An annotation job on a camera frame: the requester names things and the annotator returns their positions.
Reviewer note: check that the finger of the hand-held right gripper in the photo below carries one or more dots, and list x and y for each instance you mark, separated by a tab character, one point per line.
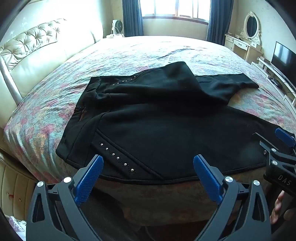
268	146
285	137

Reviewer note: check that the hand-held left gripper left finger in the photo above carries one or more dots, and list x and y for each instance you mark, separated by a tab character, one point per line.
90	179

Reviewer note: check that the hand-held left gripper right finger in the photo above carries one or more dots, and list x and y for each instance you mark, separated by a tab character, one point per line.
208	179

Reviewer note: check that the black studded pants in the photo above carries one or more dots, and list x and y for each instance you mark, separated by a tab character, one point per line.
161	127

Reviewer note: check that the person's right hand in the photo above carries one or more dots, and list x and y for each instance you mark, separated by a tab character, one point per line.
276	213

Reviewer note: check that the white television stand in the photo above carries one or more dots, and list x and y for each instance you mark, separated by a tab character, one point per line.
275	74

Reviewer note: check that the black flat television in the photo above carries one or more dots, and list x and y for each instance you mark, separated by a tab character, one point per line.
284	61

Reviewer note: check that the pink patterned cloth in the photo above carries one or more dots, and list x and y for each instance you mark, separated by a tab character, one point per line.
17	228

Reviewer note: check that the cream dressing table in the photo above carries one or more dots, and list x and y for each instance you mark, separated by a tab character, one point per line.
240	47

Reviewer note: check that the white oval vanity mirror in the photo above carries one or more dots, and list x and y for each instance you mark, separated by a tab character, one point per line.
251	26

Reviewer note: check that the floral bed blanket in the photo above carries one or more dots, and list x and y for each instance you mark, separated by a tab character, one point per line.
129	55

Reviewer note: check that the dark blue curtain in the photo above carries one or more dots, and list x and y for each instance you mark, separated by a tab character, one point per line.
131	18
219	23

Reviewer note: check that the cream tufted headboard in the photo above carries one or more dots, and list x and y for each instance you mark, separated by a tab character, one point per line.
39	53

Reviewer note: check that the white bedside table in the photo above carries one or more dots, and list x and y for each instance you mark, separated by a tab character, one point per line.
114	36

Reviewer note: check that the white fan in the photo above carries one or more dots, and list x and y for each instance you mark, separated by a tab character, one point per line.
118	26

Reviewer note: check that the bright window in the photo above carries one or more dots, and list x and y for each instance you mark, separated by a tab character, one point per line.
175	8

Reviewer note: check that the cream padded bed frame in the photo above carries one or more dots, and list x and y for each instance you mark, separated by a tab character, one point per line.
16	183

